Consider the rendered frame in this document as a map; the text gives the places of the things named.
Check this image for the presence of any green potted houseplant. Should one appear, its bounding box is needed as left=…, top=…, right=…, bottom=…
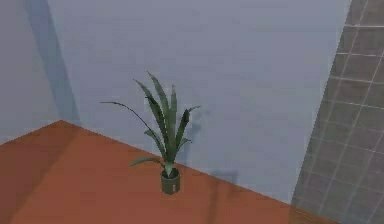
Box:
left=100, top=71, right=202, bottom=196

